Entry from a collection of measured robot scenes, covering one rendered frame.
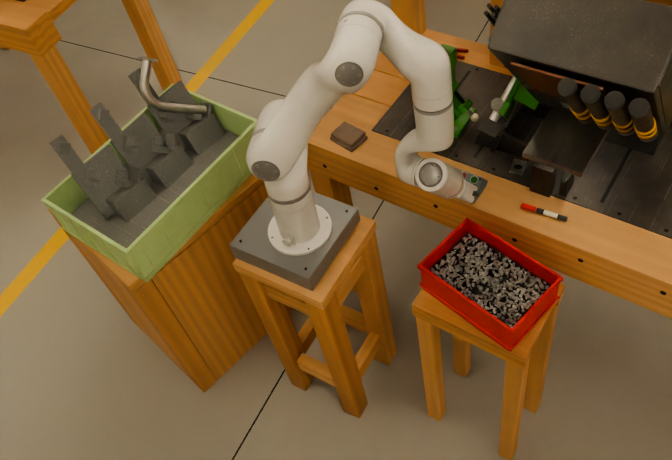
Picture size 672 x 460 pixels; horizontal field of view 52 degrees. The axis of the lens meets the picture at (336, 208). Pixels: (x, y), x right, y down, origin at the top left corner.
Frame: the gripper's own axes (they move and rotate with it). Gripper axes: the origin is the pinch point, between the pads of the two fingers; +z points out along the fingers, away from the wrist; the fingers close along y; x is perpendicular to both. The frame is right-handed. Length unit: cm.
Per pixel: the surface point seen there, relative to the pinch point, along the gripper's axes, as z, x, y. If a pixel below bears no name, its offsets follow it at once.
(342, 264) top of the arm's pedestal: -10.3, -32.8, -22.6
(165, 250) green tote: -21, -51, -76
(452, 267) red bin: -6.4, -20.9, 6.7
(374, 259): 11.1, -30.3, -22.7
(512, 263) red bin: -0.4, -13.8, 20.0
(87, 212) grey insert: -23, -52, -110
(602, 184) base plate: 17.7, 16.2, 31.0
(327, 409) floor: 50, -95, -33
